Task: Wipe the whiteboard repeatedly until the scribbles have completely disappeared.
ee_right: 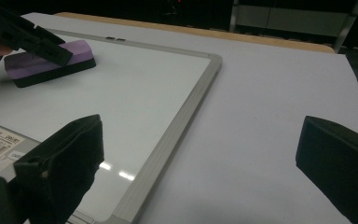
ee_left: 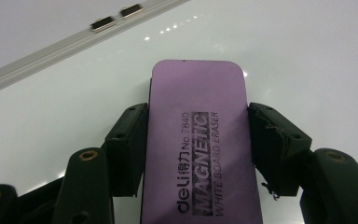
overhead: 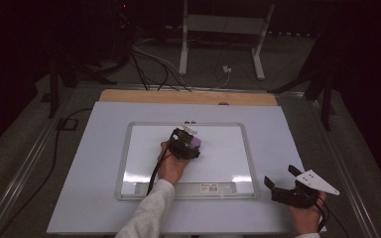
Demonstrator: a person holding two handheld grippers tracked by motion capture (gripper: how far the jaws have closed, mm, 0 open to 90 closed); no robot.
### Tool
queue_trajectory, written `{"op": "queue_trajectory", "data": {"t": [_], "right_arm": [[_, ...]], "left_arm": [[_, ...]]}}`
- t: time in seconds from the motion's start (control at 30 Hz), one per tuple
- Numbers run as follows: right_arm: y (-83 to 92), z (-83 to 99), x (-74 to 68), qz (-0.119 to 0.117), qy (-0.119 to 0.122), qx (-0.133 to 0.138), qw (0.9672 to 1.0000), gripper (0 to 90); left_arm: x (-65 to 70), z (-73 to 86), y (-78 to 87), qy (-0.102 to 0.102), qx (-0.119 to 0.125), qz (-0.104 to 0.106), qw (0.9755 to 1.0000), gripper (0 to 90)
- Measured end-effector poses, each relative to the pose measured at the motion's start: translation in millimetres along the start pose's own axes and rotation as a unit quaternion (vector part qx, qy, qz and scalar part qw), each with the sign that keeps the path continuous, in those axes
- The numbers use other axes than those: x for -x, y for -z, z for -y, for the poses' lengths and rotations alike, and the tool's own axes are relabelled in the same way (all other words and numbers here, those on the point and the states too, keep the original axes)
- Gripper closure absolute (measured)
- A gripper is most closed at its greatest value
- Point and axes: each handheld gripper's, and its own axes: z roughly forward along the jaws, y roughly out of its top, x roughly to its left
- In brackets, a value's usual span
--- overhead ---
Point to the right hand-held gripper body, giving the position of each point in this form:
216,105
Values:
292,196

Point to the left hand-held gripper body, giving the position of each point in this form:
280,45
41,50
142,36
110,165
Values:
178,145

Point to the white whiteboard with grey frame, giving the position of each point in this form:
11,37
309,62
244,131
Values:
225,158

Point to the person's left hand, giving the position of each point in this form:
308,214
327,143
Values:
172,170

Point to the person's right hand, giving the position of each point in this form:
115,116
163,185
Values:
306,219

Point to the wooden table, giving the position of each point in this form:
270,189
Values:
178,97

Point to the white plug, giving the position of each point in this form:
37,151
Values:
227,69

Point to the black stand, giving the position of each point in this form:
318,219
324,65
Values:
325,95
54,89

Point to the large white sheet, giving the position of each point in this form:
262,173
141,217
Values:
89,205

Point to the white metal stand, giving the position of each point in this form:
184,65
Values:
225,23

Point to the metal floor rail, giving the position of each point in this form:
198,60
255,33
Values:
340,158
29,162

